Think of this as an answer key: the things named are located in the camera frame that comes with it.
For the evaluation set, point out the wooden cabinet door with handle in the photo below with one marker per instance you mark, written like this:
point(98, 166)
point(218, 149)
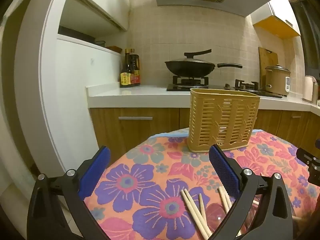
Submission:
point(121, 129)

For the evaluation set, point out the floral tablecloth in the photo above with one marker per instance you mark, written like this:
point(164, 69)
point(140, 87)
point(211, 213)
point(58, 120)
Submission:
point(139, 196)

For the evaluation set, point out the clear spoon brown handle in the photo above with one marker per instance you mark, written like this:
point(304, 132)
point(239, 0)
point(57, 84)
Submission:
point(215, 214)

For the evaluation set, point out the wooden cutting board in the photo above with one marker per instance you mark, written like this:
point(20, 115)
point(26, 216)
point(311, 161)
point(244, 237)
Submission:
point(266, 58)

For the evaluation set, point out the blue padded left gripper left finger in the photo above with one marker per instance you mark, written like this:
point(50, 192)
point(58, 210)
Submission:
point(45, 218)

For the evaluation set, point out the brown rice cooker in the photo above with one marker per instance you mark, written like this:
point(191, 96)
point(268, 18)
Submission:
point(278, 80)

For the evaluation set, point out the dark sauce bottle red label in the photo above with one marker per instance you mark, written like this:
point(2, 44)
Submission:
point(135, 64)

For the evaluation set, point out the tan plastic utensil basket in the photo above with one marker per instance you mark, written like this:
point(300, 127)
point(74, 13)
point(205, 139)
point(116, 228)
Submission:
point(222, 117)

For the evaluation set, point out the white refrigerator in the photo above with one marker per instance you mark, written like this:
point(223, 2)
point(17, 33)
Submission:
point(52, 73)

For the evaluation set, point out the white upper wall cabinet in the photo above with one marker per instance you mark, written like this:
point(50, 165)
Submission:
point(279, 22)

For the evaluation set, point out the wooden chopstick pair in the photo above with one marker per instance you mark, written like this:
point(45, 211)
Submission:
point(196, 215)

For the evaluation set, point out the black wok with lid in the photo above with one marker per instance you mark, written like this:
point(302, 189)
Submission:
point(195, 68)

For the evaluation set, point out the white upper left cabinet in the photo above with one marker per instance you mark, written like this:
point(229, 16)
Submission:
point(96, 17)

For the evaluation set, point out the dark soy sauce bottle front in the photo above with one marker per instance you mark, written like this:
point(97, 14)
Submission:
point(127, 77)

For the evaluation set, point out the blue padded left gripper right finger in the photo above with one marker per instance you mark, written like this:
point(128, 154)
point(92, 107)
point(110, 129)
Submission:
point(273, 218)

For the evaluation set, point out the black gas stove top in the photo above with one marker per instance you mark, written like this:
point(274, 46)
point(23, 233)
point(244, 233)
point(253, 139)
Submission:
point(181, 84)

